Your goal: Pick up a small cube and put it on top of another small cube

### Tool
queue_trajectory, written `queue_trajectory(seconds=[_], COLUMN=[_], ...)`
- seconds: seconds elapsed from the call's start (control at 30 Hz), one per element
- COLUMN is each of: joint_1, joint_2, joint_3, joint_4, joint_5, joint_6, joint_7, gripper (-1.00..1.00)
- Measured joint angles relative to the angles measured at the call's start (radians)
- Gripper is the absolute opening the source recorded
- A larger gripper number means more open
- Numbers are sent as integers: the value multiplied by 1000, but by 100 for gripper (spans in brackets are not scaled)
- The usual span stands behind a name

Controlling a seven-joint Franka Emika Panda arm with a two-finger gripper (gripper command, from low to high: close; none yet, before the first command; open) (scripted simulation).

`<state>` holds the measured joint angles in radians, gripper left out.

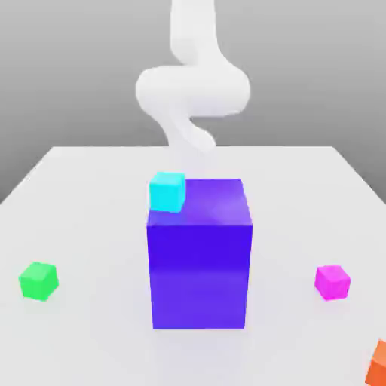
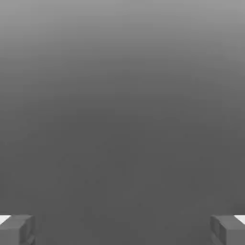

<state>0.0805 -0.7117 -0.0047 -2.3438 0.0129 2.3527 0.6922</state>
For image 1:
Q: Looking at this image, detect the small cyan cube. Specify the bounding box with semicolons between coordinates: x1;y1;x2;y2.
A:
149;171;187;214

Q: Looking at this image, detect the small green cube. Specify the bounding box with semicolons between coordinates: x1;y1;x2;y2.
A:
18;261;60;302

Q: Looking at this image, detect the large purple box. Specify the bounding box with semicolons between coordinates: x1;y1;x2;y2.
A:
146;178;253;330

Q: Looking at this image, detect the small orange cube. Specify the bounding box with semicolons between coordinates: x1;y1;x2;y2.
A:
364;338;386;386

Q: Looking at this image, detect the small magenta cube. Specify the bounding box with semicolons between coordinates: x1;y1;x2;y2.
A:
314;264;352;302

